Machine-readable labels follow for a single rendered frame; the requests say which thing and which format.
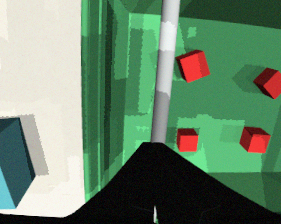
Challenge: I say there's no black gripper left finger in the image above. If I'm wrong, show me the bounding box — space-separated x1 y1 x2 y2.
0 141 156 224

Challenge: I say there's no green plastic tray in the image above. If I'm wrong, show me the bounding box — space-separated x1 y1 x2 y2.
80 0 281 214

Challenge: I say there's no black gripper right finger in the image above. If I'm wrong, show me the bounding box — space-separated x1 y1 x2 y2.
152 143 281 224

